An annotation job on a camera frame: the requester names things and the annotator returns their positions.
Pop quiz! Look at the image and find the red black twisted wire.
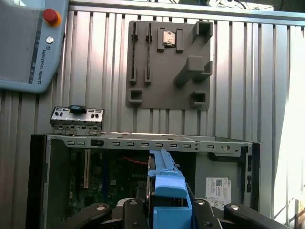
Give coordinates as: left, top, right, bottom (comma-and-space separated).
119, 155, 150, 166

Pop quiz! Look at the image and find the pale blue teach pendant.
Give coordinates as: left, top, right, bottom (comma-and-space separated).
0, 0, 69, 95

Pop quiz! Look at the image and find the silver CPU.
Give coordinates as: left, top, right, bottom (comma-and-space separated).
163, 30, 177, 46

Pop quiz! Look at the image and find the white expansion slot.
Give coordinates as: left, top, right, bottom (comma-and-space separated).
83, 149, 91, 189

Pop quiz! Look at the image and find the metal card retainer bracket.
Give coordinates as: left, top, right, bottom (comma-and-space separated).
49, 104, 105, 137

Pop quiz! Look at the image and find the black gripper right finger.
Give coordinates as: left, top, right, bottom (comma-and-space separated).
190, 198, 289, 229

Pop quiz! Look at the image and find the black blue latch tab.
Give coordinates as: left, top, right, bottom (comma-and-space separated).
68, 104, 87, 115

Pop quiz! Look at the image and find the black open PC case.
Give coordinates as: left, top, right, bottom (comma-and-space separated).
25, 132, 262, 229

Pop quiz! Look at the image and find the green motherboard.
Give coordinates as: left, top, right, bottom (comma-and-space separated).
68, 149, 153, 210

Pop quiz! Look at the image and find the hard disk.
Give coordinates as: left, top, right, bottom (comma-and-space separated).
147, 149, 199, 229

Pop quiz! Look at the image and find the grey power supply unit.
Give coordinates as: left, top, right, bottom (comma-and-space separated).
195, 152, 253, 214

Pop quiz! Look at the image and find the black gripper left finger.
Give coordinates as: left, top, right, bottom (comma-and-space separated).
62, 197, 146, 229

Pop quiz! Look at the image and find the grey parts rack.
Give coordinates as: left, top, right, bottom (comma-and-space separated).
125, 20, 214, 111

